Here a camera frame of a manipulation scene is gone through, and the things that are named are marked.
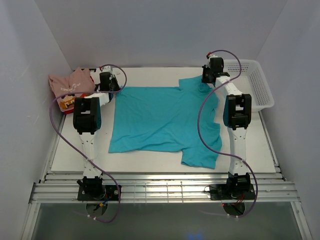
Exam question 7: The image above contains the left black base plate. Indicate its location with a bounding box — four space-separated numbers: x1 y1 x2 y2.
76 185 122 202

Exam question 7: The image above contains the beige folded t-shirt with print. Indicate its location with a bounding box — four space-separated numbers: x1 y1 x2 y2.
48 67 96 114

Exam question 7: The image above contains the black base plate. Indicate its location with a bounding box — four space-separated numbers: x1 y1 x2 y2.
76 185 122 202
203 184 256 200

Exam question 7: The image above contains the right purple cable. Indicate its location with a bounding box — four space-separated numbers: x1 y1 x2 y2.
197 49 258 219

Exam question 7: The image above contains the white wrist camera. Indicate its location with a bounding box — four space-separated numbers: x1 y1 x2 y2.
99 65 121 76
206 51 219 60

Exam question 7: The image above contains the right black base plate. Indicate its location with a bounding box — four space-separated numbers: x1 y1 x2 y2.
203 184 256 200

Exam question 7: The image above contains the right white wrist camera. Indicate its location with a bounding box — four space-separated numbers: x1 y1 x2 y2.
206 51 219 60

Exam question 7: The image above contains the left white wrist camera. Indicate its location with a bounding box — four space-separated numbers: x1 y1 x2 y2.
99 65 121 76

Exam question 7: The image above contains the aluminium rail frame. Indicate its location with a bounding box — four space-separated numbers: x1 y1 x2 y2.
21 111 312 240

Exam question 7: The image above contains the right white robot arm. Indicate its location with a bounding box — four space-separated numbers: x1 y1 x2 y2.
201 53 256 202

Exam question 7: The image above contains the white plastic basket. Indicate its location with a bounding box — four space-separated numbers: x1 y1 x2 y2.
223 59 275 112

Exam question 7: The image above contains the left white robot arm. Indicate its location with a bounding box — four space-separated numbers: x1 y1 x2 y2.
73 69 120 200

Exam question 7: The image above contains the red folded t-shirt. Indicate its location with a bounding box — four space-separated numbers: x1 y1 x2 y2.
59 72 96 115

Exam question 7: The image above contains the teal t-shirt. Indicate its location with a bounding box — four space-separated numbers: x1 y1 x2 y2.
108 76 222 169

